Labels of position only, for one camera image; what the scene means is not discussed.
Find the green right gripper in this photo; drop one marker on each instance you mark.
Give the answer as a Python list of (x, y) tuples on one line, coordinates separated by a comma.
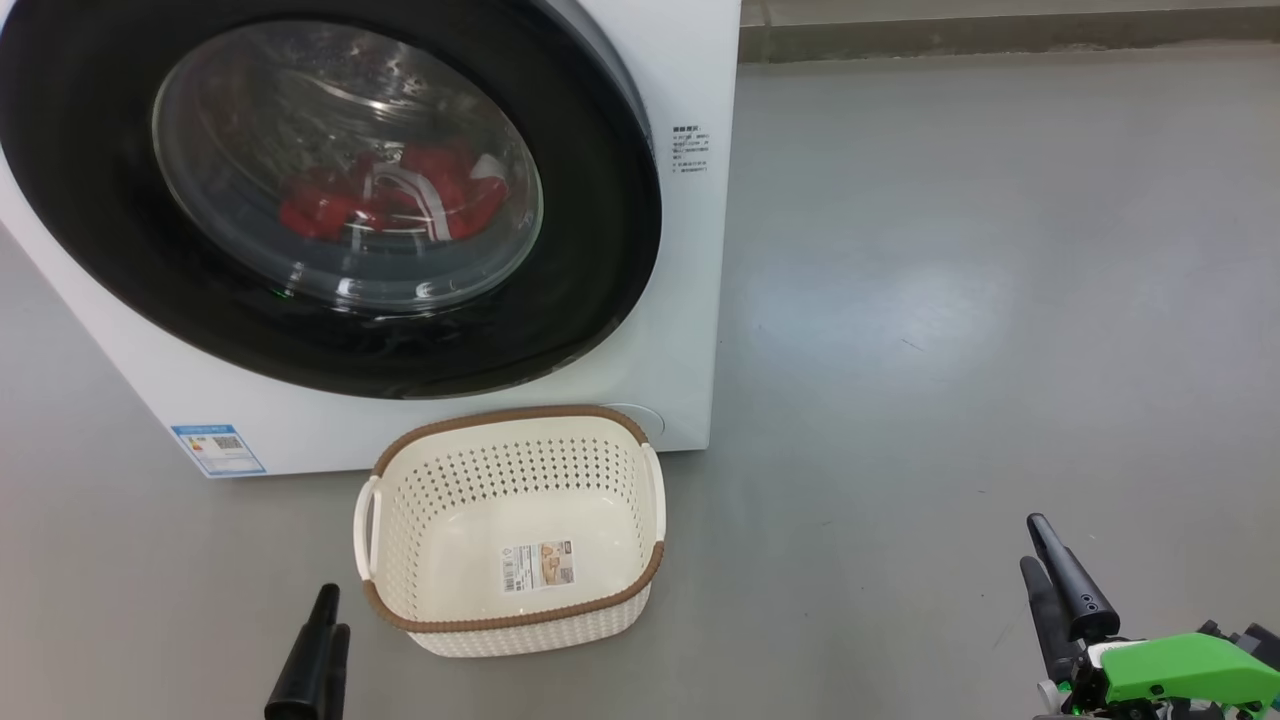
[(1170, 670)]

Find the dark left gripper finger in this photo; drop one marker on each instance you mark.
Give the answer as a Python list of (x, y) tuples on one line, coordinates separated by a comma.
[(300, 680), (338, 680)]

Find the dark washing machine door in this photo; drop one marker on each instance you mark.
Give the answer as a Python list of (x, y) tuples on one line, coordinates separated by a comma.
[(590, 250)]

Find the red garment with white trim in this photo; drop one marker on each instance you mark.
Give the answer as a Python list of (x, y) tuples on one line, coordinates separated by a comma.
[(440, 180)]

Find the cream perforated basket brown rim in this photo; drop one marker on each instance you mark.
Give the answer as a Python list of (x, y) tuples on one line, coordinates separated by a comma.
[(470, 480)]

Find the white front-load washing machine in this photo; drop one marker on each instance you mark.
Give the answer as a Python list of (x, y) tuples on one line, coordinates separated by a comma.
[(680, 330)]

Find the paper product label sticker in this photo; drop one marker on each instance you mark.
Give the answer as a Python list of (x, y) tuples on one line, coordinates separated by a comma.
[(538, 567)]

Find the blue energy label sticker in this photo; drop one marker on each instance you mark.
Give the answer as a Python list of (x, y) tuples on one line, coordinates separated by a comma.
[(218, 450)]

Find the round white filter cover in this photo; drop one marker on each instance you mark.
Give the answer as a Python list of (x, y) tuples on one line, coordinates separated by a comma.
[(645, 418)]

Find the small printed text label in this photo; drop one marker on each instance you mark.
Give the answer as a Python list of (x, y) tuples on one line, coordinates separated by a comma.
[(690, 150)]

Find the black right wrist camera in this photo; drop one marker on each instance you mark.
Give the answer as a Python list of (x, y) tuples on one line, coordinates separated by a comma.
[(1255, 640)]

